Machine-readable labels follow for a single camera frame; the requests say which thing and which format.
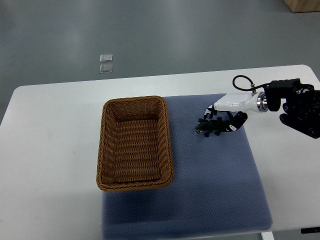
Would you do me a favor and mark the white table leg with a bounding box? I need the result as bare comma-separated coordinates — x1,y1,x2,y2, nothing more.
260,231,275,240

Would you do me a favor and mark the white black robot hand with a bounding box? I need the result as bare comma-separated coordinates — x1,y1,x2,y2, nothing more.
203,92,267,131

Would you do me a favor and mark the black cable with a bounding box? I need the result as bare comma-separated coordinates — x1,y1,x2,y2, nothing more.
232,75,270,94

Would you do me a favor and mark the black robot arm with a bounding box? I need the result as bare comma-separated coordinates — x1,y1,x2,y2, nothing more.
261,78,320,139

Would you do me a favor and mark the dark toy crocodile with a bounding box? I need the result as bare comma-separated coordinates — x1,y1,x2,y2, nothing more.
195,111,237,137

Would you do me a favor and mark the upper floor socket plate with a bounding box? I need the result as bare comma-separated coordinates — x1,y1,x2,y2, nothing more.
99,53,113,63

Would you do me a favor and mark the lower floor socket plate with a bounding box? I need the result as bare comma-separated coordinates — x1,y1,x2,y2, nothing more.
99,63,113,74

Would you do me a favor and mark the wooden box corner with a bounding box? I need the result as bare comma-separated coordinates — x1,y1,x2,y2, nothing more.
283,0,320,13

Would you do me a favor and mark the brown wicker basket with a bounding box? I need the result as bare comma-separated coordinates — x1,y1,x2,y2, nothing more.
96,96,174,192

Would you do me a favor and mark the blue grey mat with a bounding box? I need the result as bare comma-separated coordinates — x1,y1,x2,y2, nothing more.
101,94,273,240

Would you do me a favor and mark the floor socket plate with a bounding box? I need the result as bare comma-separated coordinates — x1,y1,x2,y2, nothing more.
99,53,113,63
99,63,113,74

